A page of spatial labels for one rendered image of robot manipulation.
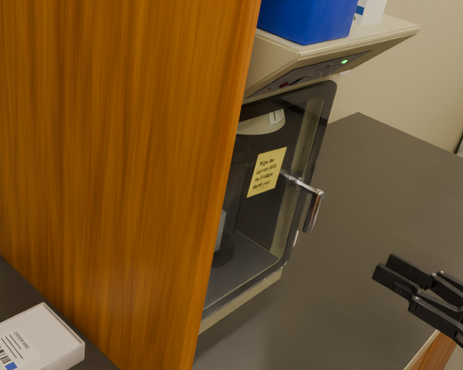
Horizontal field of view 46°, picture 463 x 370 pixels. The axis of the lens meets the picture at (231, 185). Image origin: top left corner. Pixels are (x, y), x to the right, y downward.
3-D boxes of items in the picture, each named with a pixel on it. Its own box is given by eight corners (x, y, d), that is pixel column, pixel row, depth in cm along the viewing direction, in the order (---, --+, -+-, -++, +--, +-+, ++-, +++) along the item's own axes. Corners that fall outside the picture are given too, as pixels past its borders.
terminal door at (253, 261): (176, 333, 91) (212, 113, 70) (284, 263, 112) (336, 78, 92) (179, 336, 90) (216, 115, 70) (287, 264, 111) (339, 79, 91)
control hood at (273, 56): (207, 99, 69) (220, 20, 64) (339, 64, 92) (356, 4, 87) (278, 135, 63) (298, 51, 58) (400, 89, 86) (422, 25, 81)
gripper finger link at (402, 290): (422, 304, 84) (414, 312, 82) (392, 286, 87) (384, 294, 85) (425, 296, 84) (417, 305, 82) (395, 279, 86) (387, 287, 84)
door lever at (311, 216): (292, 219, 103) (284, 223, 101) (303, 175, 98) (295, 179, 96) (314, 233, 100) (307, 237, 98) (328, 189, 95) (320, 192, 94)
